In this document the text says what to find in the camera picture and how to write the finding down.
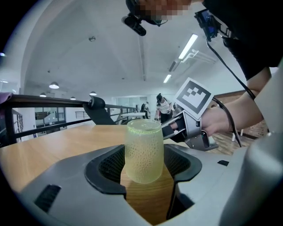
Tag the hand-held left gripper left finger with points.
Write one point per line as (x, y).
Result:
(73, 198)

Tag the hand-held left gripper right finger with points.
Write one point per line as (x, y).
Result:
(199, 198)

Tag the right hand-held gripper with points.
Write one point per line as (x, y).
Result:
(193, 99)

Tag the translucent yellow-green cup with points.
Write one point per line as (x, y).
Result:
(143, 154)

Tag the person's right forearm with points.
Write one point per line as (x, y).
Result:
(243, 110)

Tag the white table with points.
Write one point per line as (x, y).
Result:
(132, 114)

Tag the short fluorescent ceiling light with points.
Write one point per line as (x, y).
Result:
(167, 78)

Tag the ceiling air vent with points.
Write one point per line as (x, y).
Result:
(174, 65)

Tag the black mesh chair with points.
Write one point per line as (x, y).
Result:
(99, 114)

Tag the white ceiling pipes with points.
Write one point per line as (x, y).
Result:
(199, 56)

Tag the long fluorescent ceiling light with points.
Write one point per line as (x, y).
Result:
(188, 46)

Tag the round pendant lamp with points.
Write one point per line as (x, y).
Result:
(93, 93)
(43, 95)
(73, 98)
(54, 85)

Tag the black metal railing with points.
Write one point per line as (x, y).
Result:
(44, 99)

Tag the black chest-mounted device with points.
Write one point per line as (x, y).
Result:
(209, 22)

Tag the person's head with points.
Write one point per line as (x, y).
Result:
(159, 11)

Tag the person's black shirt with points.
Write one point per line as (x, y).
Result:
(254, 33)

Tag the ceiling track rail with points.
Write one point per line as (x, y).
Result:
(143, 61)

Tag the black head-mounted camera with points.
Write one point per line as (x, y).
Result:
(134, 25)

